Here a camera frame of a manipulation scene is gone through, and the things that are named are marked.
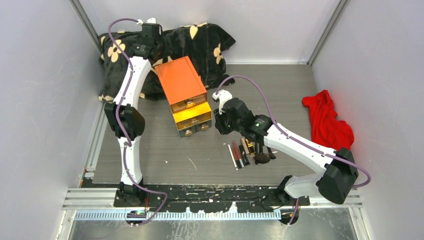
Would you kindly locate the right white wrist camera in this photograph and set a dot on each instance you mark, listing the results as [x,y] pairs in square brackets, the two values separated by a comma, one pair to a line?
[222,96]

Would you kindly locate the black mascara tube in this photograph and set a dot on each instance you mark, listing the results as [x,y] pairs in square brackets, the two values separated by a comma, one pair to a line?
[243,155]

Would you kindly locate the black floral blanket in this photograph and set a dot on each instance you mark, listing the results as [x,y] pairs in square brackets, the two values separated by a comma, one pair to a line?
[203,43]

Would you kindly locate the white makeup pencil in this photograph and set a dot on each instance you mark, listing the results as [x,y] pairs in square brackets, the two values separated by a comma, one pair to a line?
[232,157]

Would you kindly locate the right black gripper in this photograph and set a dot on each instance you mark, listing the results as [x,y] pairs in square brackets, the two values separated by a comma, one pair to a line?
[219,123]

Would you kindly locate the red cloth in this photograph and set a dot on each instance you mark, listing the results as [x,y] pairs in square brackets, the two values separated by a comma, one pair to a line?
[326,129]

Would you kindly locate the orange drawer organizer box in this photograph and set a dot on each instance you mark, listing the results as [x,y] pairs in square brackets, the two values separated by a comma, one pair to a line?
[186,95]

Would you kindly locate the gold lipstick tube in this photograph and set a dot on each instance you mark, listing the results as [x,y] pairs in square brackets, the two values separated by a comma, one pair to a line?
[250,147]

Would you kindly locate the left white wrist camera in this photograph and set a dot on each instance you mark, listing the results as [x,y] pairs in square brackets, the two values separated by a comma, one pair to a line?
[151,20]

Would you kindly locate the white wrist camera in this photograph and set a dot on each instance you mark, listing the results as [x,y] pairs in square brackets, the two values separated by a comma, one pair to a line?
[151,20]
[222,96]

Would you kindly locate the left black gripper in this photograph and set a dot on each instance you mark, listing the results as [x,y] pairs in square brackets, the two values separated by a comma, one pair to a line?
[160,56]

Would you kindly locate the beige concealer tube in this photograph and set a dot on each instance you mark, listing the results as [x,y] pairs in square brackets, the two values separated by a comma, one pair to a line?
[245,146]

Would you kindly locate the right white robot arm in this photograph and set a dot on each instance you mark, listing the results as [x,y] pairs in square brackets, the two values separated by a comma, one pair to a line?
[334,173]

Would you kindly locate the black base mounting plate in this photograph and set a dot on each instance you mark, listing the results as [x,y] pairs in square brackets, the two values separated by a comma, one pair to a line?
[203,198]

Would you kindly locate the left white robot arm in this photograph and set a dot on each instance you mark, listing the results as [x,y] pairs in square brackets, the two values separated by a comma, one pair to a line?
[122,113]

